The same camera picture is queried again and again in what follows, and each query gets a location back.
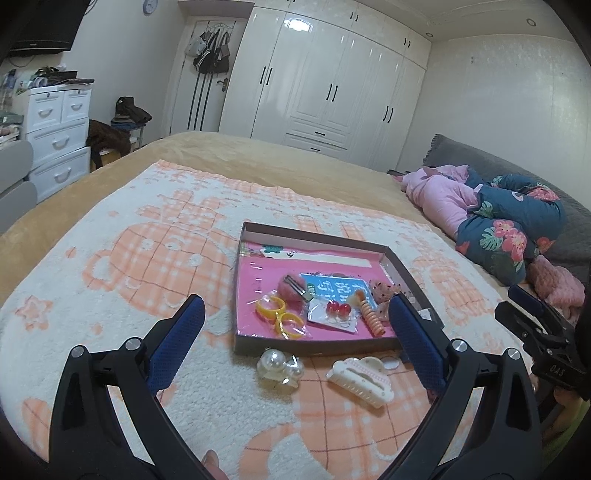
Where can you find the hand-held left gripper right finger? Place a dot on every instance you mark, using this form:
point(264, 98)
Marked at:
point(418, 341)

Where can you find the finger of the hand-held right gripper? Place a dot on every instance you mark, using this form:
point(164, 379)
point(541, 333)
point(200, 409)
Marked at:
point(517, 321)
point(528, 297)

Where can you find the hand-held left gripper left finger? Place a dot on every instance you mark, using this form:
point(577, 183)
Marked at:
point(178, 341)

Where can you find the polka dot bow hair clip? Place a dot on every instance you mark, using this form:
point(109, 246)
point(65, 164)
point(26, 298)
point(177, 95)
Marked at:
point(385, 290)

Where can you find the white claw hair clip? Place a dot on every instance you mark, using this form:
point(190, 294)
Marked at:
point(360, 381)

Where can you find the brown box with pink lining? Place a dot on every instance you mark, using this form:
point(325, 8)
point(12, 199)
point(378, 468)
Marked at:
point(258, 277)

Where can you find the yellow bangles packet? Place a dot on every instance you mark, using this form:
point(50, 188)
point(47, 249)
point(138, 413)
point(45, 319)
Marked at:
point(279, 314)

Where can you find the pink pom hair clip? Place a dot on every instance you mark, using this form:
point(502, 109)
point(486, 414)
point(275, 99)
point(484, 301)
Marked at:
point(291, 290)

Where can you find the person's left hand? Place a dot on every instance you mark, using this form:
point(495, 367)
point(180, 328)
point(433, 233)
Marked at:
point(213, 466)

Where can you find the pink knit throw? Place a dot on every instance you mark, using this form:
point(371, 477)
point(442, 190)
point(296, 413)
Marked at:
point(556, 286)

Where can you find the blue floral quilt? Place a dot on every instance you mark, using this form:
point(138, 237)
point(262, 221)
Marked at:
point(508, 230)

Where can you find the peach and white fleece blanket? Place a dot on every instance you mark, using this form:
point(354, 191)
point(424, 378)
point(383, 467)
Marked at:
point(138, 258)

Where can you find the blue booklet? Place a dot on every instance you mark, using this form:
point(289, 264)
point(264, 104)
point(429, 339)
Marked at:
point(337, 284)

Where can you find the pink padded garment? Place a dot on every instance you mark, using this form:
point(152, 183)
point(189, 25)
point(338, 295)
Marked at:
point(438, 198)

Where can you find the tan bed cover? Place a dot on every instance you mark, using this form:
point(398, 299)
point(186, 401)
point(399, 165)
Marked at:
point(300, 170)

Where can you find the grey panel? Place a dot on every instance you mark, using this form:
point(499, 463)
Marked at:
point(16, 184)

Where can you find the dark clothes pile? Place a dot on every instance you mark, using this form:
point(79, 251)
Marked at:
point(131, 110)

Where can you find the white plastic drawer cabinet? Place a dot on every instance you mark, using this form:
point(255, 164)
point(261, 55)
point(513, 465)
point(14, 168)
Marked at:
point(55, 138)

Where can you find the white room door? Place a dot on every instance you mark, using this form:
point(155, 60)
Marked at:
point(184, 101)

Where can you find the white glossy wardrobe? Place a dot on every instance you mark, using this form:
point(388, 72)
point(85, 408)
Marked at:
point(332, 78)

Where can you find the clutter on cabinet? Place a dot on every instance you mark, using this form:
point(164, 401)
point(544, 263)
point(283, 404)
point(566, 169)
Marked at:
point(60, 78)

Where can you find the hanging dark bags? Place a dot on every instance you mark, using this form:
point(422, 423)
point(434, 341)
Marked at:
point(210, 53)

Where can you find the round wall clock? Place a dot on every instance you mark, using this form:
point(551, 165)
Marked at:
point(150, 5)

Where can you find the black wall television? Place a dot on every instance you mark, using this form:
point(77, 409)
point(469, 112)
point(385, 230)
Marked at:
point(37, 23)

